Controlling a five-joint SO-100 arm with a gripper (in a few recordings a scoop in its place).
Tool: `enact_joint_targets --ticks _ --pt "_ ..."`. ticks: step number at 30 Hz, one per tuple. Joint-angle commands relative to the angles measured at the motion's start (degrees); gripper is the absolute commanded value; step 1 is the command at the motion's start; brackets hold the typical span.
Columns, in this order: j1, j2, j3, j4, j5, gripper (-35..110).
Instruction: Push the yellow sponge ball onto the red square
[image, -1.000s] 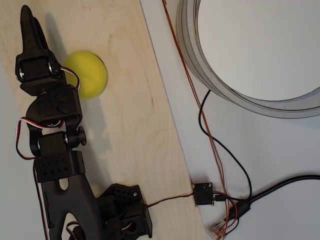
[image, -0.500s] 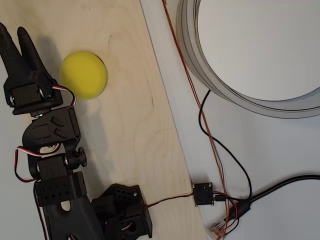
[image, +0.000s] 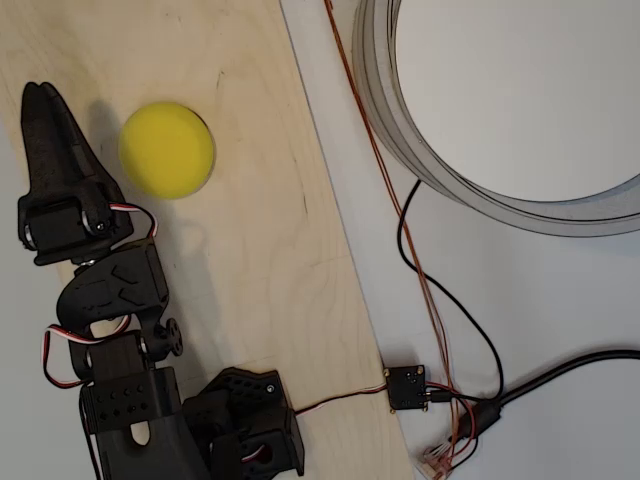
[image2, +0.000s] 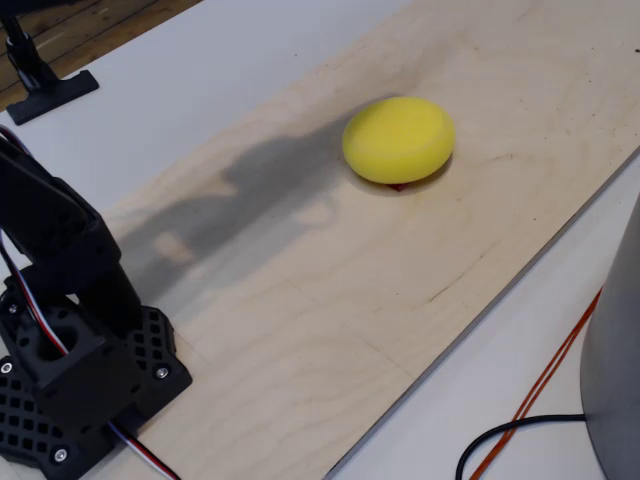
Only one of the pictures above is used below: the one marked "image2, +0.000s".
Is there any yellow foam puck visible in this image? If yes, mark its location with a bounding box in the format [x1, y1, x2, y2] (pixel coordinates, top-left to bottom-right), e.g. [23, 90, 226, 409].
[341, 96, 456, 186]

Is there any black lattice robot base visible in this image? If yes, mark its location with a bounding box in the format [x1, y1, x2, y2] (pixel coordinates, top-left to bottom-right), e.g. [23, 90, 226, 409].
[0, 304, 194, 480]

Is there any plywood board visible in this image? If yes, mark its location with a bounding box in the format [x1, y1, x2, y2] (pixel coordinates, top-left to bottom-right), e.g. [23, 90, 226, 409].
[97, 0, 640, 480]

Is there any grey conical lamp shade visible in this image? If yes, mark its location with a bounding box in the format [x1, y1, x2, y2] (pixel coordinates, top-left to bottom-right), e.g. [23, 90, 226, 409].
[579, 192, 640, 480]

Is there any thin black cable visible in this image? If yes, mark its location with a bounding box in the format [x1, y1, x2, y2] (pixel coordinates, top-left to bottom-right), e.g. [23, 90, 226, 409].
[455, 413, 587, 480]

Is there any thin orange wire pair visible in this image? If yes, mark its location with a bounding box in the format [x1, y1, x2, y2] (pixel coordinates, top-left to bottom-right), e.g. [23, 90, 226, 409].
[468, 287, 605, 480]

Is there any base servo cable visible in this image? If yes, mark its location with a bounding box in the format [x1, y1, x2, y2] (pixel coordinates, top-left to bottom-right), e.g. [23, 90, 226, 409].
[107, 422, 182, 480]

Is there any shoulder servo cable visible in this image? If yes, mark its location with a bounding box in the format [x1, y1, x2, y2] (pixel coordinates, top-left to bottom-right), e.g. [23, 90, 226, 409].
[0, 124, 70, 357]

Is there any black camera stand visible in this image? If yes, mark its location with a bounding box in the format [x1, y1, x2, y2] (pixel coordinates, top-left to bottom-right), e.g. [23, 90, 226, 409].
[0, 0, 100, 126]

